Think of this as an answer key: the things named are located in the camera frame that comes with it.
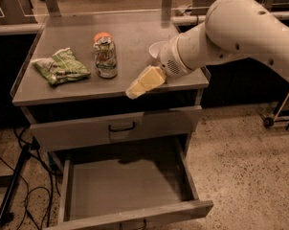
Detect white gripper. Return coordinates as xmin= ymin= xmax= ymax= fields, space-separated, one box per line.
xmin=125 ymin=36 xmax=195 ymax=99

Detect green 7up can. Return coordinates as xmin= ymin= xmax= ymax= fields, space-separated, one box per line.
xmin=93 ymin=35 xmax=118 ymax=79

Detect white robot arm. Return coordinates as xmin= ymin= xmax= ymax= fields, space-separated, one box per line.
xmin=125 ymin=0 xmax=289 ymax=99

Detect grey metal drawer cabinet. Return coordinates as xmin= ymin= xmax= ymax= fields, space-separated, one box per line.
xmin=10 ymin=9 xmax=214 ymax=230

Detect grey top drawer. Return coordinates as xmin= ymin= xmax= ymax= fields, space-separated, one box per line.
xmin=31 ymin=105 xmax=202 ymax=151

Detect open grey middle drawer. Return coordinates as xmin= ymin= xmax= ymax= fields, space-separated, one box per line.
xmin=46 ymin=139 xmax=213 ymax=230

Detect white ceramic bowl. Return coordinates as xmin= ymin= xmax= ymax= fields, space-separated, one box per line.
xmin=149 ymin=41 xmax=166 ymax=58

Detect orange fruit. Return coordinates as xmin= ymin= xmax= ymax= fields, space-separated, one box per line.
xmin=93 ymin=32 xmax=112 ymax=43

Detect green chip bag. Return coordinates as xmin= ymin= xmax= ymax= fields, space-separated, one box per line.
xmin=31 ymin=47 xmax=90 ymax=85

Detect black stand pole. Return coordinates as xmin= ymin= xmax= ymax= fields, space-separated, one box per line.
xmin=0 ymin=145 xmax=30 ymax=226

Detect black floor cables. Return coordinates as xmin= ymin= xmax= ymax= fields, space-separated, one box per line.
xmin=0 ymin=126 xmax=62 ymax=230

